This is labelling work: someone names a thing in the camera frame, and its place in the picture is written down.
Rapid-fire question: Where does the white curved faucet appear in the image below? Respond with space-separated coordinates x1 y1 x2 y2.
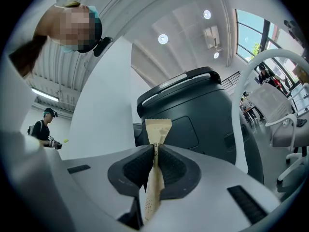
231 48 309 175

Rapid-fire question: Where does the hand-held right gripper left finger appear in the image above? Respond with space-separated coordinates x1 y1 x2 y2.
61 143 155 232

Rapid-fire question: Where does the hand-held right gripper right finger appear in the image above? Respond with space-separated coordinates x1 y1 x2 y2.
147 143 283 232

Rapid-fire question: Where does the fluorescent tube light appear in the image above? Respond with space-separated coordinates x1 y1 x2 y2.
31 87 60 103

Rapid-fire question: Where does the person's head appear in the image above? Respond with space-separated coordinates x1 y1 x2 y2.
36 0 103 54

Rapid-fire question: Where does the dark grey machine housing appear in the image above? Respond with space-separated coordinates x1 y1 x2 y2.
132 66 265 185

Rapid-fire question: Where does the black metal railing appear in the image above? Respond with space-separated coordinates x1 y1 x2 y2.
220 71 242 89

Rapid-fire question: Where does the large glass window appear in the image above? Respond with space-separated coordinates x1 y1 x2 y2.
235 8 308 82

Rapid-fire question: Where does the person's white shirt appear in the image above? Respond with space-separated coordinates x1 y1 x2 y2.
4 0 80 132

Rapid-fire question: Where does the ceiling air conditioner unit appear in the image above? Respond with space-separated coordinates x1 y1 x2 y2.
203 25 221 49

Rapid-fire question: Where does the white office chair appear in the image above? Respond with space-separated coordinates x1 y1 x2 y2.
248 82 309 186

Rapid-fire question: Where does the black head camera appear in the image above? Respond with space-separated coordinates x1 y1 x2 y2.
92 36 114 58

